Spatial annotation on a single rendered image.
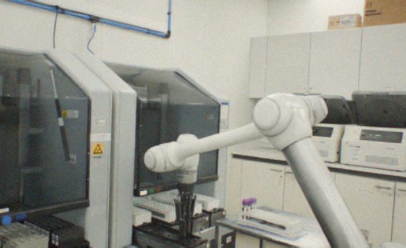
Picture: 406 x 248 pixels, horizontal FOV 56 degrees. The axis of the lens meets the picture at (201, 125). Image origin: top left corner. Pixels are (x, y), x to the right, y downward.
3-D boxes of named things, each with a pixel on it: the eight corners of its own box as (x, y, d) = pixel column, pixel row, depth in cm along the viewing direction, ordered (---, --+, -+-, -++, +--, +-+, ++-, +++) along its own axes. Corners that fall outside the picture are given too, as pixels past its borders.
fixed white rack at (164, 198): (150, 207, 216) (150, 196, 216) (162, 204, 224) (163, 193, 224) (189, 218, 198) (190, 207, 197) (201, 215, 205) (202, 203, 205)
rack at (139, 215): (97, 215, 197) (98, 203, 197) (113, 211, 205) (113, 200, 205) (135, 229, 178) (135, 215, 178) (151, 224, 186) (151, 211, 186)
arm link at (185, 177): (172, 169, 170) (171, 182, 170) (187, 171, 164) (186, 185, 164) (186, 167, 177) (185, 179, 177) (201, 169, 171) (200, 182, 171)
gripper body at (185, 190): (186, 179, 176) (185, 199, 177) (173, 182, 170) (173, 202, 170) (198, 182, 172) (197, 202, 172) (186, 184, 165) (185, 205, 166)
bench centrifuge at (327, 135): (280, 156, 391) (283, 93, 387) (307, 153, 438) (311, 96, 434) (334, 164, 354) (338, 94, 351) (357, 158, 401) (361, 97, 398)
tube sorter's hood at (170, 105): (74, 179, 206) (77, 60, 202) (156, 168, 253) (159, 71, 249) (138, 197, 173) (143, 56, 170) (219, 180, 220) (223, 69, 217)
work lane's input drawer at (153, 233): (89, 226, 198) (90, 210, 198) (111, 222, 209) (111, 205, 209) (197, 270, 152) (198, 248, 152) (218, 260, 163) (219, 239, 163)
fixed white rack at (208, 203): (168, 202, 228) (169, 192, 228) (180, 200, 236) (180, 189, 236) (208, 213, 210) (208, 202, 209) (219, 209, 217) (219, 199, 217)
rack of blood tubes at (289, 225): (237, 222, 189) (237, 210, 189) (248, 218, 196) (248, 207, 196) (291, 238, 169) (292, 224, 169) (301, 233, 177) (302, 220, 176)
